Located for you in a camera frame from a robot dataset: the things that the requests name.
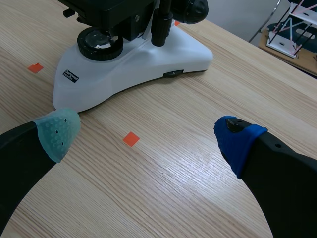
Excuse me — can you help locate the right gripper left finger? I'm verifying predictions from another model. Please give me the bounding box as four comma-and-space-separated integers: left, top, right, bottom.
0, 107, 82, 235

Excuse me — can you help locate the white shelf rack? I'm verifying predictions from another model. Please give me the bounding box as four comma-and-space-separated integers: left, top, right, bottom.
265, 0, 317, 59

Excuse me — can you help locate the white and black microscope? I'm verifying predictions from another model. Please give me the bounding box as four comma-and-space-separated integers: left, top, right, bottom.
52, 0, 214, 114

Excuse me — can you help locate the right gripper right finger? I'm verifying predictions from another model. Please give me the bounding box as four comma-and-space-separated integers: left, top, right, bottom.
213, 115, 317, 238

